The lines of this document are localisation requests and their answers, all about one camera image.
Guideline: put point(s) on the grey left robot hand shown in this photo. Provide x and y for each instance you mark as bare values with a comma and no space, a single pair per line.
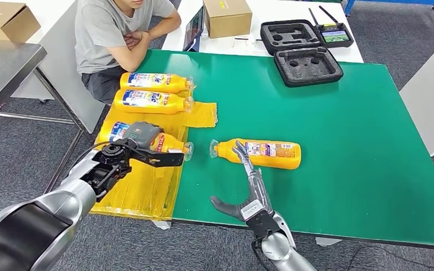
144,132

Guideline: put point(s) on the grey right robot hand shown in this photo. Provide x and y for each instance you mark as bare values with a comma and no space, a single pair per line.
256,190

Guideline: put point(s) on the orange detergent bottle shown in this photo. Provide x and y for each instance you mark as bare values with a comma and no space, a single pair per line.
172,144
146,103
146,83
277,155

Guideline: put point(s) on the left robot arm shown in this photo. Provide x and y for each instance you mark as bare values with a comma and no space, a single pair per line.
63,202

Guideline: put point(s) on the yellow plastic sheet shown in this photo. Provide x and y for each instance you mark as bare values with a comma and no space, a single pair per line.
153,187

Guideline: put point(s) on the seated person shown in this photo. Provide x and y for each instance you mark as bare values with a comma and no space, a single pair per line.
101,33

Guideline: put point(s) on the dark tablet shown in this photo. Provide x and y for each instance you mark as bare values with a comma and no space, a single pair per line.
194,28

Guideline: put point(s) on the open black foam case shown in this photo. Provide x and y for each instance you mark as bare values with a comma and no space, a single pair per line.
307,75

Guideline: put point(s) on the small clear plastic item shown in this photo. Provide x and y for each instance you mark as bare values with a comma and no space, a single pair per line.
247,43

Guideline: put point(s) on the cardboard box with yellow label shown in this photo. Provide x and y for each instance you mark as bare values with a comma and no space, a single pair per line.
227,19

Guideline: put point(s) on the steel table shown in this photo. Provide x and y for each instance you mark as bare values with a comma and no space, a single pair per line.
0,71

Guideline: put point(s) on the black remote controller with screen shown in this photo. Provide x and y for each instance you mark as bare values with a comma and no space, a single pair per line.
336,36

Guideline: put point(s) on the plain cardboard box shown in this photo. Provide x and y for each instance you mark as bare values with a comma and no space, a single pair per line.
3,23

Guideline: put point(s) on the long white table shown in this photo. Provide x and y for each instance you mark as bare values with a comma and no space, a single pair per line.
277,11

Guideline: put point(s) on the blue metal rack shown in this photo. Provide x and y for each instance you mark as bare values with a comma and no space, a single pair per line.
408,1

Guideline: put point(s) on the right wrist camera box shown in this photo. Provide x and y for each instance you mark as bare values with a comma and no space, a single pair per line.
260,220

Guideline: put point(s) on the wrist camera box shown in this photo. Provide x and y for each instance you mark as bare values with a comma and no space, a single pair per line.
164,159
260,220

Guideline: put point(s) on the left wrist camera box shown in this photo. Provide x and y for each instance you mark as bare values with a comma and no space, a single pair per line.
164,159

